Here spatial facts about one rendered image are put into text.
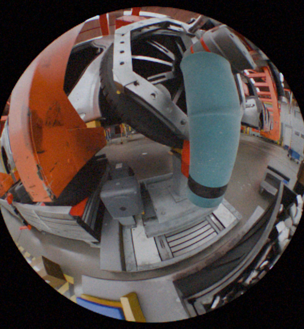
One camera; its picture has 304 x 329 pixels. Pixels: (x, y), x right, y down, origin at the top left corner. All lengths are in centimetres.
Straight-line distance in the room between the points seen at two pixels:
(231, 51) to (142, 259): 78
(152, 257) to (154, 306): 40
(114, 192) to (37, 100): 41
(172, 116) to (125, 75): 13
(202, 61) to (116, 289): 34
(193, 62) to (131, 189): 40
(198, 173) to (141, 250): 51
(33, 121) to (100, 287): 33
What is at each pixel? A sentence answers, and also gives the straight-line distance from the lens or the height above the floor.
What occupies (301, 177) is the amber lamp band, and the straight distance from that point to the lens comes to 26.
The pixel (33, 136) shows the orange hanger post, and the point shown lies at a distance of 26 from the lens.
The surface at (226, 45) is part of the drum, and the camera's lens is 28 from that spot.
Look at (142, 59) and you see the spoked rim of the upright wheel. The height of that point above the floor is 89.
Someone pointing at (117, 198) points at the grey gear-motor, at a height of 38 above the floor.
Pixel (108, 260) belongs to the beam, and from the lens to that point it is 56.
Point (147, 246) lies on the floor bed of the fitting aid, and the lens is 58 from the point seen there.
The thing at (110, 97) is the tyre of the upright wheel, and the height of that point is 73.
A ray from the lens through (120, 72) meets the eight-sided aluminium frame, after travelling 23.
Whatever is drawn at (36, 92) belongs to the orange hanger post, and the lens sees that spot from 31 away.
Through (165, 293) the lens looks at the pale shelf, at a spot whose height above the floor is 45.
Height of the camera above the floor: 63
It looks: 24 degrees down
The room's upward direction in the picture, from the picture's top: 7 degrees counter-clockwise
